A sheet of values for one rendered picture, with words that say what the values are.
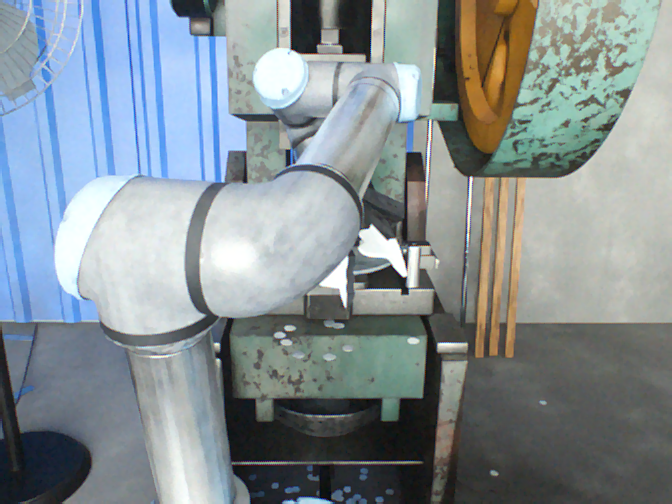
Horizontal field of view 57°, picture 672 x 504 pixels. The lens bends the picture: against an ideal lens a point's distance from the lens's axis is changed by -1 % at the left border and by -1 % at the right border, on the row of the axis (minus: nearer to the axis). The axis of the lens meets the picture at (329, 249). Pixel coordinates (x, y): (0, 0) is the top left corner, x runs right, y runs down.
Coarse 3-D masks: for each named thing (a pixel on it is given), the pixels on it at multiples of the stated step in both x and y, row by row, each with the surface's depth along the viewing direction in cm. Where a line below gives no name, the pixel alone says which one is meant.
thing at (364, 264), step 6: (354, 252) 128; (360, 258) 126; (366, 258) 126; (372, 258) 126; (378, 258) 126; (384, 258) 126; (360, 264) 123; (366, 264) 123; (372, 264) 123; (378, 264) 123; (384, 264) 122; (390, 264) 123; (354, 270) 120; (360, 270) 120; (366, 270) 119; (372, 270) 119
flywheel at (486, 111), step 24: (456, 0) 159; (480, 0) 150; (504, 0) 122; (528, 0) 116; (456, 24) 159; (480, 24) 150; (504, 24) 131; (528, 24) 116; (456, 48) 159; (480, 48) 150; (504, 48) 136; (528, 48) 116; (480, 72) 150; (504, 72) 138; (480, 96) 146; (504, 96) 131; (480, 120) 137; (504, 120) 119; (480, 144) 136
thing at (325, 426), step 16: (288, 400) 162; (352, 400) 162; (368, 400) 161; (288, 416) 142; (304, 416) 140; (320, 416) 139; (336, 416) 139; (352, 416) 141; (368, 416) 144; (304, 432) 146; (320, 432) 142; (336, 432) 143
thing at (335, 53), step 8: (312, 48) 127; (320, 48) 125; (328, 48) 125; (336, 48) 125; (344, 48) 126; (352, 48) 129; (304, 56) 122; (312, 56) 122; (320, 56) 122; (328, 56) 122; (336, 56) 122; (344, 56) 122; (352, 56) 122; (360, 56) 122; (368, 56) 122
